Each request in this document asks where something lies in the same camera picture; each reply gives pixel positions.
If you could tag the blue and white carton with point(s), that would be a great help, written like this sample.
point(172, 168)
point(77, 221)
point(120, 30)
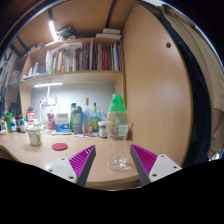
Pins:
point(62, 123)

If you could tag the magenta snack pouch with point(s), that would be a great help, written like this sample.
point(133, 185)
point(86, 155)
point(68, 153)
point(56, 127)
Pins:
point(51, 121)

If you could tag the grey drink tumbler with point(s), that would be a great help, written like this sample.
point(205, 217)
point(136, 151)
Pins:
point(77, 121)

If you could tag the flat round red coaster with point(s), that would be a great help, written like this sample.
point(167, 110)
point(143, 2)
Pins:
point(60, 146)

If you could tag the red and white can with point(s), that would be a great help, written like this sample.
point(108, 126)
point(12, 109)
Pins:
point(30, 116)

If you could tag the brown spread jar white lid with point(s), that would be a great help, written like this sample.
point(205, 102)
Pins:
point(102, 130)

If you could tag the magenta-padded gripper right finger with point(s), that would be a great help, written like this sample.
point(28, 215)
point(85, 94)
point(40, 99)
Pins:
point(145, 160)

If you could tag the blue plastic bag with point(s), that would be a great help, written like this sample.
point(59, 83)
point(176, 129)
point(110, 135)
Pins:
point(101, 115)

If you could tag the dark green bottle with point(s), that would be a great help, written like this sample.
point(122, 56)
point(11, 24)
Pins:
point(72, 115)

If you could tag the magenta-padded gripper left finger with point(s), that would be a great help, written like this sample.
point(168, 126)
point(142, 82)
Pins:
point(81, 160)

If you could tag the red pen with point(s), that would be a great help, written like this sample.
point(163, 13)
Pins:
point(85, 135)

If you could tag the white bottle blue cap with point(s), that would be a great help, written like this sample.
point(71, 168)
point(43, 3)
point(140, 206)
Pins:
point(13, 126)

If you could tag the dark bottle red label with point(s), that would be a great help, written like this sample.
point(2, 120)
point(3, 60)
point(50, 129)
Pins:
point(22, 126)

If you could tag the white under-shelf light bar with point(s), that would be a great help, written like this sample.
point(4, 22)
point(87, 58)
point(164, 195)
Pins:
point(48, 84)

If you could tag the clear glass bottle yellow cap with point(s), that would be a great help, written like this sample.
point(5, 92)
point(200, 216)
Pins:
point(86, 120)

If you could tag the clear plastic bottle green cap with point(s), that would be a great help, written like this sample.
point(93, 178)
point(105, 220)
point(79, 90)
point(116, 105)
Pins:
point(117, 133)

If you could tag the white upper light bar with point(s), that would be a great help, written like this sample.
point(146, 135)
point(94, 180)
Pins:
point(53, 30)

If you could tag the slim green glass bottle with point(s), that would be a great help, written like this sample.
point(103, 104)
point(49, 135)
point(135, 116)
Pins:
point(95, 121)

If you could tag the green small container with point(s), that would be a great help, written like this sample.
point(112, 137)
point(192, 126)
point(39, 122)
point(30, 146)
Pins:
point(9, 121)

